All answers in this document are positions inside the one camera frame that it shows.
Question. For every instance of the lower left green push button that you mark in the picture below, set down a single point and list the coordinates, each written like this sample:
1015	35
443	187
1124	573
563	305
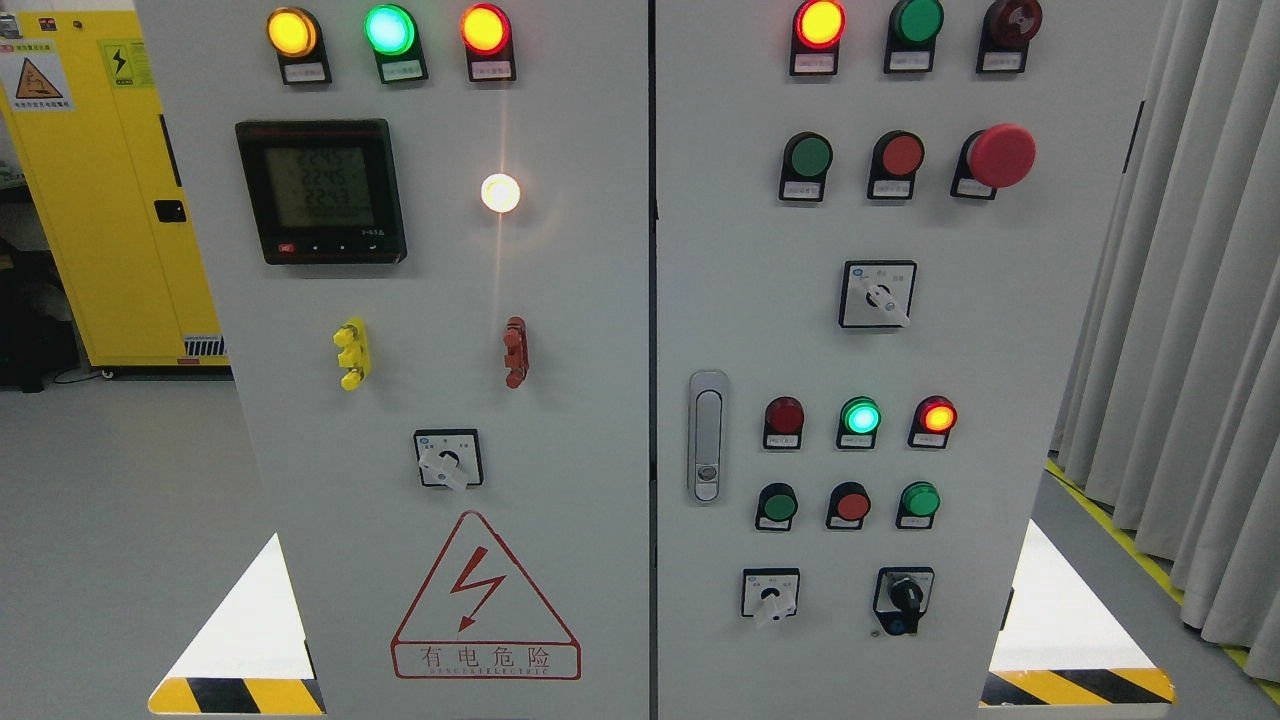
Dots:
776	508

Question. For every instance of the green push button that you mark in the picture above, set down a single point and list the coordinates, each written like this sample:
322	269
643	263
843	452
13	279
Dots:
776	508
806	159
918	504

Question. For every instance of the lower red push button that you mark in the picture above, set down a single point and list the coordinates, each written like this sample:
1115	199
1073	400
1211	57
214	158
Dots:
848	506

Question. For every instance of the red push button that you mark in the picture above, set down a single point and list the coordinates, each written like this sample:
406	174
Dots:
896	158
848	506

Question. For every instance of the upper green push button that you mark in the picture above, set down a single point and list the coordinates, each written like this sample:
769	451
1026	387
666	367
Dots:
806	159

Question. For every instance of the lower right green push button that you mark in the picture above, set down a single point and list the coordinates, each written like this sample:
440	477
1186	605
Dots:
918	504

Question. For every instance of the upper red push button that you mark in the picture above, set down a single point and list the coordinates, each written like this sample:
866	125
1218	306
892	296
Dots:
896	158

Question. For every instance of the red emergency stop mushroom button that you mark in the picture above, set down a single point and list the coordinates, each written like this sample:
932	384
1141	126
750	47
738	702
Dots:
993	158

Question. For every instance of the grey electrical control cabinet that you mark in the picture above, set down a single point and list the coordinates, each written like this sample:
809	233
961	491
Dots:
650	244

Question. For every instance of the red terminal socket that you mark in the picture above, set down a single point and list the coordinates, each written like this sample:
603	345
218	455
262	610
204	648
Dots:
516	360

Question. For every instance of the lower left red indicator lamp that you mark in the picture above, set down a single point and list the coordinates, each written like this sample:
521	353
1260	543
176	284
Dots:
783	424

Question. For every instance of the red indicator lamp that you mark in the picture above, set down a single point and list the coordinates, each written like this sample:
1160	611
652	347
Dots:
488	42
816	33
783	424
932	422

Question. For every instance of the white lit indicator lamp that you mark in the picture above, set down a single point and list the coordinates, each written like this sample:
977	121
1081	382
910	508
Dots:
500	193

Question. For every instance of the lower green indicator lamp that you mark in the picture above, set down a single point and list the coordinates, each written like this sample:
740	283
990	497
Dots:
858	424

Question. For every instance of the green indicator lamp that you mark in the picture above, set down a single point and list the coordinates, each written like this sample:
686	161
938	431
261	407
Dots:
858	424
394	38
911	34

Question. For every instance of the yellow terminal socket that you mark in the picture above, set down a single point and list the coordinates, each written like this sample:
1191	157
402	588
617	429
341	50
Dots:
353	356

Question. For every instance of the lower right red indicator lamp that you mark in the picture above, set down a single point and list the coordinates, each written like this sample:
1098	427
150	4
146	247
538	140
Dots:
932	422

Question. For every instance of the red electric hazard warning sticker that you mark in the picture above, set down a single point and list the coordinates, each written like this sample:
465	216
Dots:
479	615

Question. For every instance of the black digital power meter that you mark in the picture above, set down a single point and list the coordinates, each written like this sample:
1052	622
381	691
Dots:
323	191

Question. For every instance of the red indicator lamp top left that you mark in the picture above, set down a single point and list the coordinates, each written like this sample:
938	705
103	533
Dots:
488	42

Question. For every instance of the red indicator lamp top right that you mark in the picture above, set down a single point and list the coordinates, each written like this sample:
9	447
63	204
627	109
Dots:
816	33

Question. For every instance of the green indicator lamp top left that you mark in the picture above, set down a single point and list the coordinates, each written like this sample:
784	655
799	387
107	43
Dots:
394	38

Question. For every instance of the green indicator lamp top right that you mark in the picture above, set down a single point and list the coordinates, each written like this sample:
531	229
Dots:
911	34

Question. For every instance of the yellow indicator lamp top left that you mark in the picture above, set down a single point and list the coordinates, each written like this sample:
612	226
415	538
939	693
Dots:
298	42

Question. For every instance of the dark red buzzer lamp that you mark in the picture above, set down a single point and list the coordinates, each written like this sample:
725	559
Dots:
1005	35

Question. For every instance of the grey pleated curtain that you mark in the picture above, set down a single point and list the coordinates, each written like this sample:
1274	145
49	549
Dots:
1172	411

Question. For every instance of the left yellow black hazard tape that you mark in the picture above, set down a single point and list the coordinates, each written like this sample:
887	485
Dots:
236	696

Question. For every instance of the yellow black hazard tape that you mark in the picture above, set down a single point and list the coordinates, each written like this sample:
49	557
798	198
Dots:
1070	688
236	696

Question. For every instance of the right yellow black hazard tape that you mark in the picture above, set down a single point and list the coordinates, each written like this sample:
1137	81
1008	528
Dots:
1070	688

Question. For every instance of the yellow safety cabinet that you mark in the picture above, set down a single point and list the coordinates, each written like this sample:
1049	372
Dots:
80	98

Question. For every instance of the silver door lock handle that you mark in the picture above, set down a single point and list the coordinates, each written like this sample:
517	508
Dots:
706	396

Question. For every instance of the left door rotary selector switch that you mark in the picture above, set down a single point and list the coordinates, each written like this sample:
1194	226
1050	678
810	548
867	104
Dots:
449	458

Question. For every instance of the upper right rotary selector switch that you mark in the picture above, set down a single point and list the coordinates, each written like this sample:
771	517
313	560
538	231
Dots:
876	294

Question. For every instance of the lower white rotary selector switch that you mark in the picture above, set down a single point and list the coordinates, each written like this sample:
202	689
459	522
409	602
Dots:
769	595

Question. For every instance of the black key selector switch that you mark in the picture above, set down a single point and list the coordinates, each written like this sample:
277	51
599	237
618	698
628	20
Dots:
902	598

